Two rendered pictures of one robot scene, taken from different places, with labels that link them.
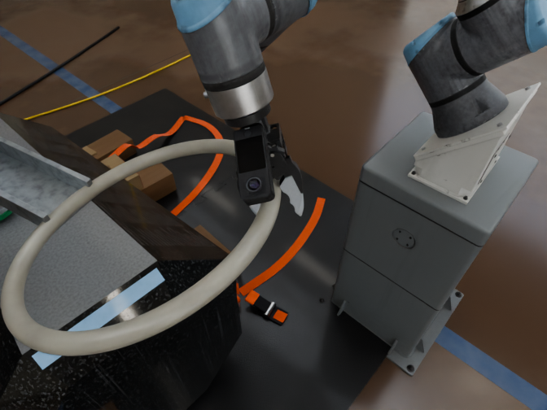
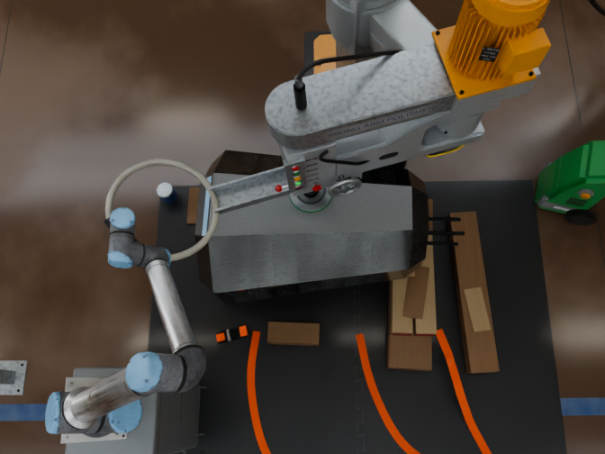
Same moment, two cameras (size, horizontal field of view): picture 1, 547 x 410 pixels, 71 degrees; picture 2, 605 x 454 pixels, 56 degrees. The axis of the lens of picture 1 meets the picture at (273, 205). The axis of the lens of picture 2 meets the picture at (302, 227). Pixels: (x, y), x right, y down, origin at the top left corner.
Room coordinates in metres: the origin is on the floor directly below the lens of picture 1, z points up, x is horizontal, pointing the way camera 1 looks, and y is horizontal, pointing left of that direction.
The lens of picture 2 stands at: (1.54, 0.21, 3.47)
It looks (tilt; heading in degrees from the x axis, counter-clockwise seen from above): 72 degrees down; 147
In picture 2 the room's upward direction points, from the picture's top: 10 degrees counter-clockwise
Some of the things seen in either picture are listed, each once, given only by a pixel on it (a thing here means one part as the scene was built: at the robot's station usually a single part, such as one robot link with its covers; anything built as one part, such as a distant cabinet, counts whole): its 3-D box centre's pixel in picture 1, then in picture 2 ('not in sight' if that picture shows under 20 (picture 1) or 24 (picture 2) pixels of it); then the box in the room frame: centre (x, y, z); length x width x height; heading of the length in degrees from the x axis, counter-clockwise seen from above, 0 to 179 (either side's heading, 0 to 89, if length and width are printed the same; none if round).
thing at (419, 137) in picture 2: not in sight; (398, 131); (0.93, 1.15, 1.30); 0.74 x 0.23 x 0.49; 62
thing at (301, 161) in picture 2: not in sight; (296, 175); (0.80, 0.69, 1.37); 0.08 x 0.03 x 0.28; 62
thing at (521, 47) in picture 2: not in sight; (499, 23); (1.06, 1.39, 1.90); 0.31 x 0.28 x 0.40; 152
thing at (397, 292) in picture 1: (413, 245); (142, 412); (0.89, -0.54, 0.43); 0.50 x 0.50 x 0.85; 48
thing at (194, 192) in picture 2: not in sight; (195, 205); (0.04, 0.40, 0.02); 0.25 x 0.10 x 0.01; 137
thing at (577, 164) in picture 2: not in sight; (592, 168); (1.61, 2.14, 0.43); 0.35 x 0.35 x 0.87; 32
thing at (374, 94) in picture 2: not in sight; (395, 91); (0.90, 1.12, 1.62); 0.96 x 0.25 x 0.17; 62
